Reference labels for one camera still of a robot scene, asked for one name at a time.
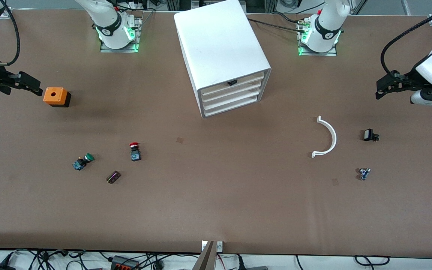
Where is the red push button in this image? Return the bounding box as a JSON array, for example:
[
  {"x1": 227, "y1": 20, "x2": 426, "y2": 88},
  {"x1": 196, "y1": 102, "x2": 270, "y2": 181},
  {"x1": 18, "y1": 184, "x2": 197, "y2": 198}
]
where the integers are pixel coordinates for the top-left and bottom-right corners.
[{"x1": 129, "y1": 142, "x2": 142, "y2": 162}]

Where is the white plain drawer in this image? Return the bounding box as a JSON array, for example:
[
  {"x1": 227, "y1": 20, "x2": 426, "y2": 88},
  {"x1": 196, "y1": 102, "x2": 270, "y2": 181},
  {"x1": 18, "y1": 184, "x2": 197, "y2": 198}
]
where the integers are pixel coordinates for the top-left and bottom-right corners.
[
  {"x1": 203, "y1": 94, "x2": 260, "y2": 117},
  {"x1": 202, "y1": 87, "x2": 263, "y2": 110},
  {"x1": 201, "y1": 80, "x2": 265, "y2": 104}
]

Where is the green push button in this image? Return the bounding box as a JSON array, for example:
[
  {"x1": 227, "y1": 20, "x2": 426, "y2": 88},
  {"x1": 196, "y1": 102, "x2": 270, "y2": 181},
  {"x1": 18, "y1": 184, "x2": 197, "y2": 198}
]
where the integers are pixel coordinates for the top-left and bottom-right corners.
[{"x1": 72, "y1": 153, "x2": 95, "y2": 171}]

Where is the white drawer cabinet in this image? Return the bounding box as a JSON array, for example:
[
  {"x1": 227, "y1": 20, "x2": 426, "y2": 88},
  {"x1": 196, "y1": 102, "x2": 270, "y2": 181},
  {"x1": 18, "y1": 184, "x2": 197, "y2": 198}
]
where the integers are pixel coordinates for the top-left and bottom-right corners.
[{"x1": 174, "y1": 0, "x2": 272, "y2": 119}]

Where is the orange box with hole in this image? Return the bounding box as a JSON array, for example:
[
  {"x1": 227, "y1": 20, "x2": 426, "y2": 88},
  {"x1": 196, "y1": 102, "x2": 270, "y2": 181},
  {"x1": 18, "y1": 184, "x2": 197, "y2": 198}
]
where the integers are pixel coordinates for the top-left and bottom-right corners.
[{"x1": 43, "y1": 87, "x2": 72, "y2": 108}]

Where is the black power strip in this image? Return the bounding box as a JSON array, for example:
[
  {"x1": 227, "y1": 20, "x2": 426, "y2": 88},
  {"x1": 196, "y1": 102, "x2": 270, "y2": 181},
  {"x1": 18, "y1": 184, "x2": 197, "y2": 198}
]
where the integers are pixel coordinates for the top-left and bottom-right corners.
[{"x1": 110, "y1": 256, "x2": 140, "y2": 270}]

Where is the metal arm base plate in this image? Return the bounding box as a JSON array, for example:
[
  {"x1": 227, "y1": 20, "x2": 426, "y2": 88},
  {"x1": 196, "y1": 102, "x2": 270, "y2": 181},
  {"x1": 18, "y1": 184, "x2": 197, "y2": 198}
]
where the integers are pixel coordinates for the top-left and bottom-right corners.
[
  {"x1": 100, "y1": 17, "x2": 142, "y2": 54},
  {"x1": 297, "y1": 17, "x2": 338, "y2": 57}
]

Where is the white curved bracket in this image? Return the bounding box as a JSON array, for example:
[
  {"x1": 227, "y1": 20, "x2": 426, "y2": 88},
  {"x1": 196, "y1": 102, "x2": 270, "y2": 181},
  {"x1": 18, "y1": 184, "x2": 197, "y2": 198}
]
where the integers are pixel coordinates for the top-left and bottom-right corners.
[{"x1": 311, "y1": 116, "x2": 337, "y2": 159}]

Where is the black base supply cable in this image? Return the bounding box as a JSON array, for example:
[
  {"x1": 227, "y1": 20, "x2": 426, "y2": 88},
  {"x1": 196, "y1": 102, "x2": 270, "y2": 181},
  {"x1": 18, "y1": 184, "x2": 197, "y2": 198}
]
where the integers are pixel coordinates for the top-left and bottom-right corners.
[{"x1": 247, "y1": 17, "x2": 307, "y2": 33}]

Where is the white drawer with black handle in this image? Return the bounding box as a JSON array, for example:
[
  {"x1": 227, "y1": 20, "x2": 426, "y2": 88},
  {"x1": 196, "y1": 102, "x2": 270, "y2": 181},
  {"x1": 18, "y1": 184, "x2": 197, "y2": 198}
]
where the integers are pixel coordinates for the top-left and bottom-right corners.
[{"x1": 199, "y1": 72, "x2": 266, "y2": 96}]

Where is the black looped cable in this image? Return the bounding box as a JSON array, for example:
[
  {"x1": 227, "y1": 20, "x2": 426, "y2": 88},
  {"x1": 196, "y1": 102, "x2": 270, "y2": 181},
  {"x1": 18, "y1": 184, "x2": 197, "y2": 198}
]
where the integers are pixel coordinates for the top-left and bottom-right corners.
[{"x1": 354, "y1": 255, "x2": 391, "y2": 266}]

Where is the white mount bracket plate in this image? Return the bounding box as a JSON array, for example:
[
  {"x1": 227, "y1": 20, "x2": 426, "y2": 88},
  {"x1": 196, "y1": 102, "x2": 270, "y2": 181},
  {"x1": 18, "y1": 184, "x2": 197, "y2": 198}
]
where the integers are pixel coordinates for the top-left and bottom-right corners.
[{"x1": 201, "y1": 241, "x2": 224, "y2": 252}]

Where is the grey camera mount beam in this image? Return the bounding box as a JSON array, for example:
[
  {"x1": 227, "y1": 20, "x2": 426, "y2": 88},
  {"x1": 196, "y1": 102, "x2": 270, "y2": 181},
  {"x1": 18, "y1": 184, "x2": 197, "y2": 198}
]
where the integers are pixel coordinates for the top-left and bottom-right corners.
[{"x1": 192, "y1": 241, "x2": 216, "y2": 270}]

